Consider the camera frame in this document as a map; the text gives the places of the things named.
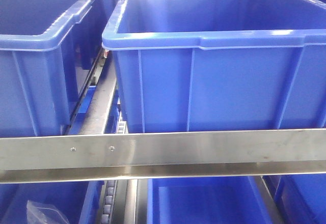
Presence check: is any clear plastic bag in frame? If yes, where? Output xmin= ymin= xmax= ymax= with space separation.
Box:
xmin=26 ymin=200 xmax=69 ymax=224

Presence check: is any blue bin lower right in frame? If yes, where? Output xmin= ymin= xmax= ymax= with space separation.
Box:
xmin=263 ymin=174 xmax=325 ymax=223

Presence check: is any blue bin lower centre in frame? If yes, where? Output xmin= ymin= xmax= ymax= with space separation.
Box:
xmin=147 ymin=176 xmax=272 ymax=223

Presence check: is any stainless steel shelf rack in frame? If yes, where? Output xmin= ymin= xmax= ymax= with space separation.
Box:
xmin=1 ymin=60 xmax=325 ymax=223

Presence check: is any blue bin lower left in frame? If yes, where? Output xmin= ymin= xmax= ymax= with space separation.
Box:
xmin=1 ymin=181 xmax=104 ymax=223

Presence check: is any large blue bin centre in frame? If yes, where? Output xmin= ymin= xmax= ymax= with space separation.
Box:
xmin=102 ymin=0 xmax=325 ymax=133

